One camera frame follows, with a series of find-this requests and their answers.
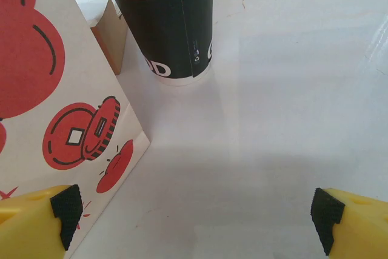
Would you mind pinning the red white printed paper bag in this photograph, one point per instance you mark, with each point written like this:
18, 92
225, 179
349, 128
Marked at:
75, 104

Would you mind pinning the paper cup with black sleeve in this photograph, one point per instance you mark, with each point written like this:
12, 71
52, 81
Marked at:
157, 28

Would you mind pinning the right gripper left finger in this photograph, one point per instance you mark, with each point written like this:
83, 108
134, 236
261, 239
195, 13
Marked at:
27, 225

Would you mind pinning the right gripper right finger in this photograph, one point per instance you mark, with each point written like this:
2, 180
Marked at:
360, 228

